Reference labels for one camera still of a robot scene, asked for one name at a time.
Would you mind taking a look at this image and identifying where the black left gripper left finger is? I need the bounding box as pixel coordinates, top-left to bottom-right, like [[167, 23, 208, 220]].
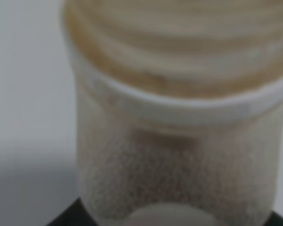
[[48, 199, 92, 226]]

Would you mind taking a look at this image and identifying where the clear plastic drink bottle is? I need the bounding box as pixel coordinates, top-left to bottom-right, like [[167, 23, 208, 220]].
[[61, 0, 283, 226]]

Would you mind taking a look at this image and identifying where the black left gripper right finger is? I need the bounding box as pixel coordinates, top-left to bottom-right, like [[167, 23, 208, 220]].
[[266, 211, 283, 226]]

